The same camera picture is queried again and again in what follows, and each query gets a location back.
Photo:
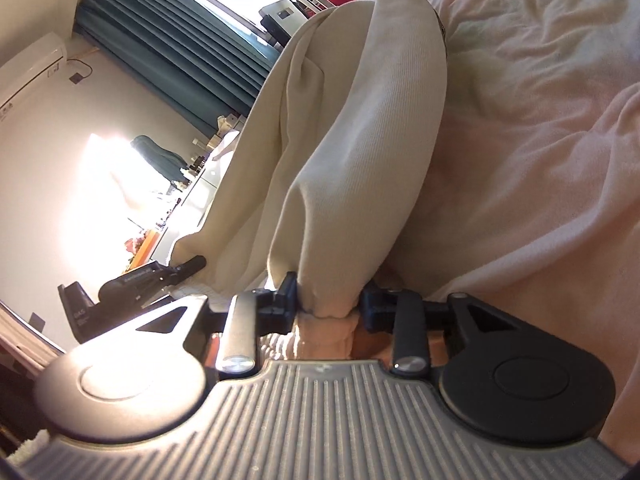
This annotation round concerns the pastel pink bed duvet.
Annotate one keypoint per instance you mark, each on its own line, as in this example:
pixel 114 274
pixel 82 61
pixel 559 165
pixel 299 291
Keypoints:
pixel 531 201

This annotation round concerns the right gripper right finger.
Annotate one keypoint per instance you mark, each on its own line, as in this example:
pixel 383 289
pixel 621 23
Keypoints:
pixel 408 318

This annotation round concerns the white wall air conditioner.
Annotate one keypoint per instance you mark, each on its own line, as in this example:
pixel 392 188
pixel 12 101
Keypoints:
pixel 29 69

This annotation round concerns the teal covered mirror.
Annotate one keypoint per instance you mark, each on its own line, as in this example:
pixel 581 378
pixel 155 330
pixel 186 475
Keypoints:
pixel 167 163

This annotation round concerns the white air purifier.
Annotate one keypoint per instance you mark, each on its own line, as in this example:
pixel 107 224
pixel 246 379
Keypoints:
pixel 281 20

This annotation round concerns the white dressing table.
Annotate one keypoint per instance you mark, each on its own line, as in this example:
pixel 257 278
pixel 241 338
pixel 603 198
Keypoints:
pixel 193 203

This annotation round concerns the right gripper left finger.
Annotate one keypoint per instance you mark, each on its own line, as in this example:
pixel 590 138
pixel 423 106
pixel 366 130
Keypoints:
pixel 251 315

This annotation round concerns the cream white zip hoodie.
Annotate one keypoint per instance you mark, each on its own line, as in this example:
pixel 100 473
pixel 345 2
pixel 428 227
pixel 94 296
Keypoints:
pixel 328 168

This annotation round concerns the teal curtain left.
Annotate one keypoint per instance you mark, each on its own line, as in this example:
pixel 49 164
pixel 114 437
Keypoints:
pixel 197 63

